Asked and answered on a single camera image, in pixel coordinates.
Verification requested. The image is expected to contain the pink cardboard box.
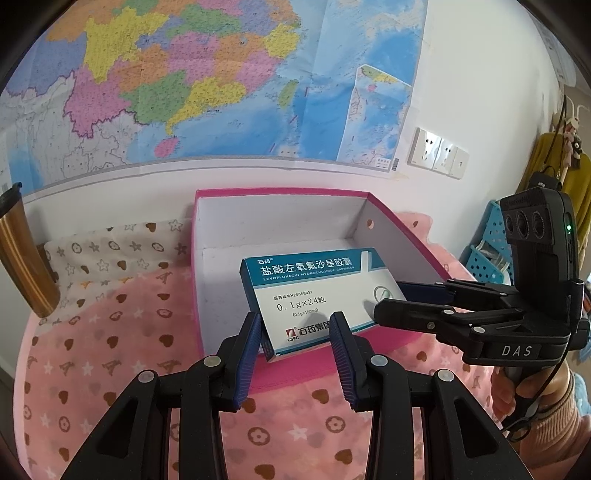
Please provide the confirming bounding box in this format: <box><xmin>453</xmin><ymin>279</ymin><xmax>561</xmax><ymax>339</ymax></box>
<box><xmin>191</xmin><ymin>188</ymin><xmax>455</xmax><ymax>393</ymax></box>

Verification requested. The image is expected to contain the white wall socket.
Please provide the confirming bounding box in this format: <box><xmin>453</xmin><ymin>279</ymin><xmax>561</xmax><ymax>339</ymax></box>
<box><xmin>407</xmin><ymin>127</ymin><xmax>441</xmax><ymax>169</ymax></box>
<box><xmin>431</xmin><ymin>138</ymin><xmax>459</xmax><ymax>174</ymax></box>

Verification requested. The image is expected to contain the cream printed cloth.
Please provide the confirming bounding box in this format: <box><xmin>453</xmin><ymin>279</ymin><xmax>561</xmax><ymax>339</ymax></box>
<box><xmin>44</xmin><ymin>217</ymin><xmax>195</xmax><ymax>296</ymax></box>

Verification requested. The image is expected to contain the teal white medicine box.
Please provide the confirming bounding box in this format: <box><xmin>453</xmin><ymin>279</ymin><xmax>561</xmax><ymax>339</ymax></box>
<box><xmin>240</xmin><ymin>247</ymin><xmax>409</xmax><ymax>361</ymax></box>

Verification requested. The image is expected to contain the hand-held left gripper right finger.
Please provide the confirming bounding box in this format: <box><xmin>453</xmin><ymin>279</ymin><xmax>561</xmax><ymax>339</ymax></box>
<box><xmin>329</xmin><ymin>311</ymin><xmax>527</xmax><ymax>480</ymax></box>

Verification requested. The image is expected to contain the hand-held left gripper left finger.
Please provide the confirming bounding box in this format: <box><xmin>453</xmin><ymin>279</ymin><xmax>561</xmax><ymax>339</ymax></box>
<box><xmin>62</xmin><ymin>311</ymin><xmax>263</xmax><ymax>480</ymax></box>

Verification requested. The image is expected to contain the pink printed cloth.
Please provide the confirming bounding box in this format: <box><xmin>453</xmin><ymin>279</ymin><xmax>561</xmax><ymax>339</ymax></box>
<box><xmin>14</xmin><ymin>212</ymin><xmax>509</xmax><ymax>480</ymax></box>

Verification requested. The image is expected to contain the person's right forearm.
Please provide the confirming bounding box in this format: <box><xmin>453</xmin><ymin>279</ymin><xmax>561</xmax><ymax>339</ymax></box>
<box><xmin>531</xmin><ymin>369</ymin><xmax>591</xmax><ymax>444</ymax></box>

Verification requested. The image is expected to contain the person's right hand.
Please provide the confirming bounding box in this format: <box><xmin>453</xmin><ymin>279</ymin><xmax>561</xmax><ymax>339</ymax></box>
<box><xmin>492</xmin><ymin>362</ymin><xmax>575</xmax><ymax>432</ymax></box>

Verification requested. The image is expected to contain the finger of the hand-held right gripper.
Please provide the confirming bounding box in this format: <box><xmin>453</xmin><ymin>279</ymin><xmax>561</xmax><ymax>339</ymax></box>
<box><xmin>397</xmin><ymin>279</ymin><xmax>522</xmax><ymax>309</ymax></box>
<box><xmin>373</xmin><ymin>299</ymin><xmax>527</xmax><ymax>347</ymax></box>

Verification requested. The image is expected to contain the gold metal tumbler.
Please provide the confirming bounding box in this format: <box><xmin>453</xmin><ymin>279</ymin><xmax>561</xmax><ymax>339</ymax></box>
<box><xmin>0</xmin><ymin>182</ymin><xmax>58</xmax><ymax>319</ymax></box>

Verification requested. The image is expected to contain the colourful wall map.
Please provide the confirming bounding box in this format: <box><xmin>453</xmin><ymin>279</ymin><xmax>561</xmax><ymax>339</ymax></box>
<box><xmin>0</xmin><ymin>0</ymin><xmax>428</xmax><ymax>195</ymax></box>

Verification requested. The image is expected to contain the white wall faceplate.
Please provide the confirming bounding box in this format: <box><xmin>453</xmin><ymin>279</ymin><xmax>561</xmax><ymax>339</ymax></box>
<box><xmin>448</xmin><ymin>145</ymin><xmax>470</xmax><ymax>178</ymax></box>

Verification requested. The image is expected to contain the yellow garment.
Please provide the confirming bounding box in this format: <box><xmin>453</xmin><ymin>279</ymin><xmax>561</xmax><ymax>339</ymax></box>
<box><xmin>531</xmin><ymin>131</ymin><xmax>591</xmax><ymax>204</ymax></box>

